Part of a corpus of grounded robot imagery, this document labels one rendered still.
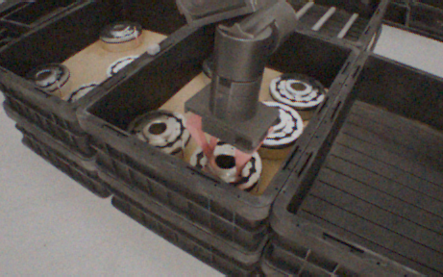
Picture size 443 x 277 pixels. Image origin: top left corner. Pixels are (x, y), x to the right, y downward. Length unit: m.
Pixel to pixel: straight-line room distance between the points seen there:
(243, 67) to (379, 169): 0.31
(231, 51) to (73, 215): 0.45
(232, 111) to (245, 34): 0.09
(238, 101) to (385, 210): 0.28
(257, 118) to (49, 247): 0.43
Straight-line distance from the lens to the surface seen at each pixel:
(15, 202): 0.75
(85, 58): 0.83
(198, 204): 0.43
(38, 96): 0.57
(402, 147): 0.63
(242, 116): 0.39
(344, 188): 0.53
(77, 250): 0.63
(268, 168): 0.52
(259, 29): 0.35
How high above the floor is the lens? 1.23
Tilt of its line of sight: 45 degrees down
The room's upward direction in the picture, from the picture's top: straight up
